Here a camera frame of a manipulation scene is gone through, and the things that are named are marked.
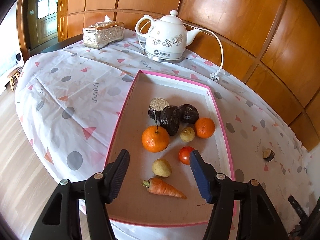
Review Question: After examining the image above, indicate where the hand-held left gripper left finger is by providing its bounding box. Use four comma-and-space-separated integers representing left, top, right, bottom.
29, 149, 130, 240

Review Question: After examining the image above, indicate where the orange with long stem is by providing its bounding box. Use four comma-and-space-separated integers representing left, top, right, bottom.
142, 111, 170, 153

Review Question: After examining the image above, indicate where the white power cord with plug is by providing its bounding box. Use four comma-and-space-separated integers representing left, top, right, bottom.
184, 21, 224, 83

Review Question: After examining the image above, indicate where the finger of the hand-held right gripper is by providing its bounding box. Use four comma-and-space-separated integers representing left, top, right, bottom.
288, 195, 310, 230

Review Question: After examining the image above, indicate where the wooden door with glass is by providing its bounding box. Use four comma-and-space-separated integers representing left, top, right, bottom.
26, 0, 60, 48

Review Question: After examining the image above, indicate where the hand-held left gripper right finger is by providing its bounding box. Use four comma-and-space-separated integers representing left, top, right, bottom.
189, 150, 289, 240

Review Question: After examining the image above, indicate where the pale yellow potato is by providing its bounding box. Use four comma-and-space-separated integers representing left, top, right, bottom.
152, 158, 172, 178

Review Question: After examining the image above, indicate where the orange carrot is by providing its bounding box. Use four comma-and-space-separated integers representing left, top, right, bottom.
141, 177, 188, 200

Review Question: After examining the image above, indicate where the small wooden stool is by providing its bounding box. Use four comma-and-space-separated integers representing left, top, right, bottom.
7, 67, 20, 92

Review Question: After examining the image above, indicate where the dark sugarcane piece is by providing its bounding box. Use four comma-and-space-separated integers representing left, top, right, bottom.
148, 97, 170, 120
262, 149, 275, 162

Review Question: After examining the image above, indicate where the white patterned tablecloth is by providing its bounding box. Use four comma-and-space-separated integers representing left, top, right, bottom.
14, 29, 315, 240

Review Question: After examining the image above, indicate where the small round longan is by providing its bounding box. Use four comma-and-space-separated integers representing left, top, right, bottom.
180, 126, 196, 142

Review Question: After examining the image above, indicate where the stemless orange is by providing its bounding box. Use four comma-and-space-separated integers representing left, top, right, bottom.
195, 117, 216, 139

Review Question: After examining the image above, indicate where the silver embossed tissue box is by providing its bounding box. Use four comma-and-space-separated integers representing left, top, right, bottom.
82, 15, 125, 49

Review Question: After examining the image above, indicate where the dark brown water chestnut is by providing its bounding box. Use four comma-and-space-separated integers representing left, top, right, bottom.
179, 104, 200, 124
159, 105, 182, 136

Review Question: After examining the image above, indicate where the pink cardboard box tray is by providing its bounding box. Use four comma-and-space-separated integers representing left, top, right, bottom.
104, 70, 237, 228

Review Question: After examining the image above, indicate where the red tomato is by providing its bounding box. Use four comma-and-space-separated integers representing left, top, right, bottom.
178, 146, 195, 165

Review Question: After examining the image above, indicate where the white ceramic electric kettle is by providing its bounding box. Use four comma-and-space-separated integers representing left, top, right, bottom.
135, 9, 202, 63

